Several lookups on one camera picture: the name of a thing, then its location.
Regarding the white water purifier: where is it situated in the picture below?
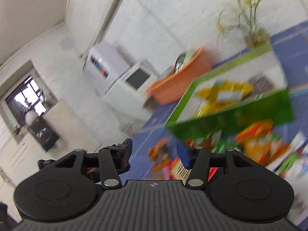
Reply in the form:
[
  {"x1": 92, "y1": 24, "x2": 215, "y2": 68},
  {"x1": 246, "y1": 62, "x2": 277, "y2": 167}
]
[{"x1": 85, "y1": 42, "x2": 131, "y2": 95}]

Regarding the orange plastic basin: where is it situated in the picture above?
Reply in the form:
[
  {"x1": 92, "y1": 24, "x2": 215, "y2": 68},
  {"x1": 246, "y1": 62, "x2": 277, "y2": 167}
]
[{"x1": 146, "y1": 48, "x2": 212, "y2": 105}]

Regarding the dark window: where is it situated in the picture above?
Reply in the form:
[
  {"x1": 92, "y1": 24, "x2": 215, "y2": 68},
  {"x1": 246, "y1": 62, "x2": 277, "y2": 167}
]
[{"x1": 1, "y1": 60, "x2": 57, "y2": 142}]

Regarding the green plate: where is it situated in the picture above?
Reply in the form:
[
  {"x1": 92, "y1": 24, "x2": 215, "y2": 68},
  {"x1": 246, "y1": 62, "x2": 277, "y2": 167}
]
[{"x1": 183, "y1": 49, "x2": 196, "y2": 65}]

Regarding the white machine with screen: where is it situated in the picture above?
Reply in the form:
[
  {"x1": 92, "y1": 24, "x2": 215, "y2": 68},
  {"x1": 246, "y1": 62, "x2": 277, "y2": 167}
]
[{"x1": 104, "y1": 59, "x2": 159, "y2": 121}]

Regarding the blue plaid tablecloth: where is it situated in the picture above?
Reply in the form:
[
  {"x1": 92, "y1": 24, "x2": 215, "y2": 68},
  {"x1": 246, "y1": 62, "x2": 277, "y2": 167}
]
[{"x1": 120, "y1": 21, "x2": 307, "y2": 182}]

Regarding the yellow snack bag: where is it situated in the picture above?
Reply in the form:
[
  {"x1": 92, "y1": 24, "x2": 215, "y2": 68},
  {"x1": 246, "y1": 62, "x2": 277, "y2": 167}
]
[{"x1": 195, "y1": 80, "x2": 253, "y2": 118}]

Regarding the green snack box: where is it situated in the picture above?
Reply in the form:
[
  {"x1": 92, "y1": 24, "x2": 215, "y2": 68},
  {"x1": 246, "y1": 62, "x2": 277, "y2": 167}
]
[{"x1": 165, "y1": 45, "x2": 293, "y2": 140}]

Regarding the orange snack packet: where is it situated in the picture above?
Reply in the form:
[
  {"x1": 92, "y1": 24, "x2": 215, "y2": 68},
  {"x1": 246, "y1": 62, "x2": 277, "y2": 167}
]
[{"x1": 235, "y1": 120, "x2": 289, "y2": 166}]

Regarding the glass vase with plant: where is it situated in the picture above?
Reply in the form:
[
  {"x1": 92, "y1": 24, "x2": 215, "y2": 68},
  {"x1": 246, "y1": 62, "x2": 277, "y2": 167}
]
[{"x1": 216, "y1": 0, "x2": 270, "y2": 49}]

